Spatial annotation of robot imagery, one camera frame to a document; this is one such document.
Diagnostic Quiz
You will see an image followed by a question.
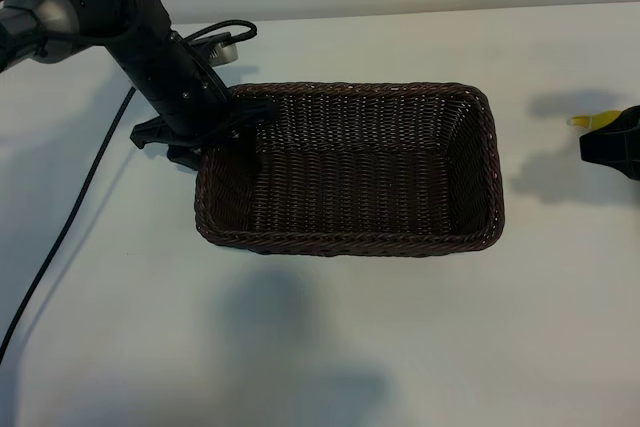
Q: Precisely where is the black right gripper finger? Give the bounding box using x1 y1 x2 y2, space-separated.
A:
602 105 640 141
578 130 640 178

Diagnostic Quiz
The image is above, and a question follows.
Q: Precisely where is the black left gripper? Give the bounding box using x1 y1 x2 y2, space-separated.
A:
113 29 281 171

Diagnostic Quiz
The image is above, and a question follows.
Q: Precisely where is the yellow banana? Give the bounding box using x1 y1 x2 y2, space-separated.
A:
566 109 624 131

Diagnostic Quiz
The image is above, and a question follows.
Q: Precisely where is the dark brown wicker basket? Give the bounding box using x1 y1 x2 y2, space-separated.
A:
193 80 505 258

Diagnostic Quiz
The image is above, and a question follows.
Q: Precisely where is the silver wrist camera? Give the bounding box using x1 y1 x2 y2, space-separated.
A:
197 32 240 68

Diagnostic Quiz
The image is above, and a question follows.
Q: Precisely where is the black braided camera cable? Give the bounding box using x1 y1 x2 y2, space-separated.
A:
182 20 259 48

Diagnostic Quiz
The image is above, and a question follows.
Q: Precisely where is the long black braided cable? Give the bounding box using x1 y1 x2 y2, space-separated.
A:
0 86 137 356

